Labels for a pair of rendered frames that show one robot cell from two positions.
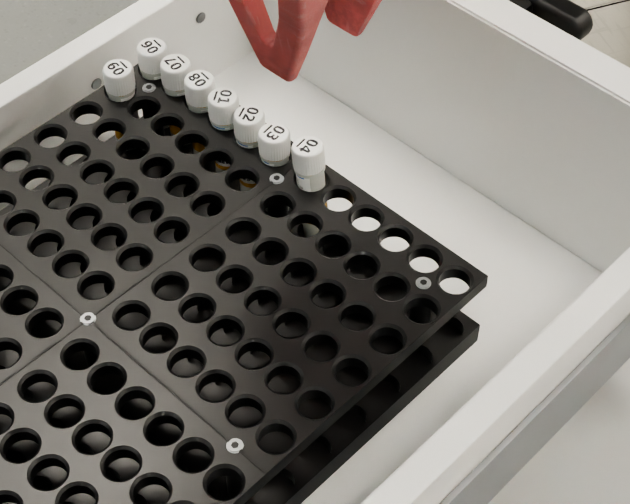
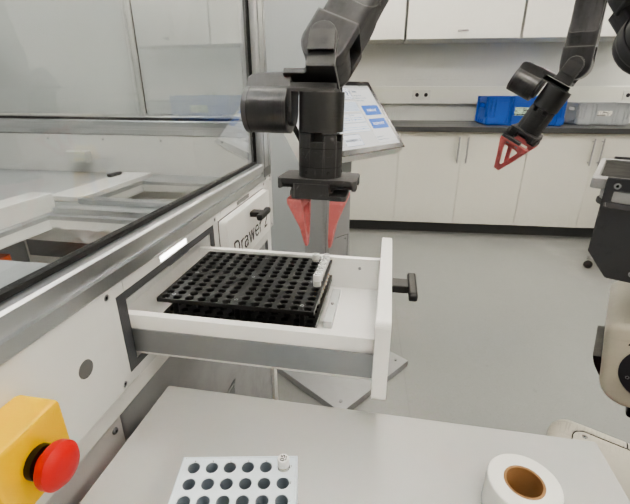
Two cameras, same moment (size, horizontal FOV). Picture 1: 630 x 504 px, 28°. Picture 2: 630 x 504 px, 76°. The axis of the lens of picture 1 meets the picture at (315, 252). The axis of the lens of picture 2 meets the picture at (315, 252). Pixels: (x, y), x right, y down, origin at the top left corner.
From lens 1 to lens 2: 0.45 m
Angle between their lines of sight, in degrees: 52
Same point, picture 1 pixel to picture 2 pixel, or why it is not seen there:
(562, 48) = (384, 285)
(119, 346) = (249, 281)
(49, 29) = (478, 363)
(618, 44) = not seen: outside the picture
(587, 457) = (344, 421)
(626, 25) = not seen: outside the picture
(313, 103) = (371, 302)
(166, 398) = (241, 289)
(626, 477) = (345, 433)
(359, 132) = (371, 311)
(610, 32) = not seen: outside the picture
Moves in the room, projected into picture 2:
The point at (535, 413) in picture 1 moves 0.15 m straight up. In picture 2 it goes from (293, 345) to (290, 231)
